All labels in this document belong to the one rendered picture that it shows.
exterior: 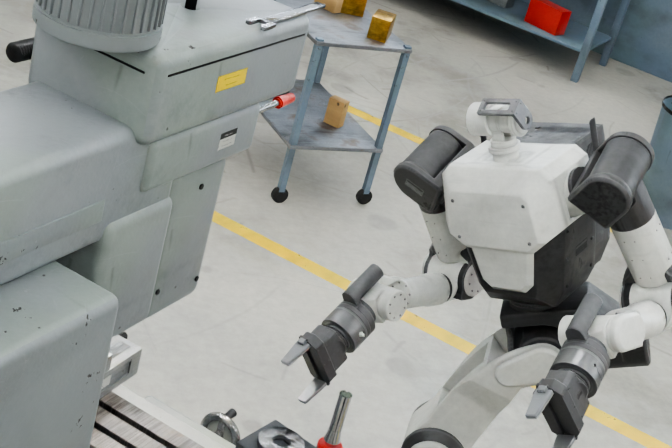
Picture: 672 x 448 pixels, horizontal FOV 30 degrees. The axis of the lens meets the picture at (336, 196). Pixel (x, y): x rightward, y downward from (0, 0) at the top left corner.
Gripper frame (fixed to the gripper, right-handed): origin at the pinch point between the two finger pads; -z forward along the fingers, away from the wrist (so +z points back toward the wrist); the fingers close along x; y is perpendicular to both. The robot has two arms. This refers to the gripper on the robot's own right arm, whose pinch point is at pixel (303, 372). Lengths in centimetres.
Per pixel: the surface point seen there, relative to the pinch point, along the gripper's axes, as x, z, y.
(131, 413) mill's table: -6.7, -21.2, -35.2
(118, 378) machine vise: -3.9, -16.7, -43.4
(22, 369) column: 58, -53, 19
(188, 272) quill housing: 27.6, -6.3, -12.9
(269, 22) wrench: 68, 21, 3
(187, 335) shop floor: -121, 70, -182
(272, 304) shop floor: -143, 112, -185
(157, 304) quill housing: 27.7, -15.5, -11.8
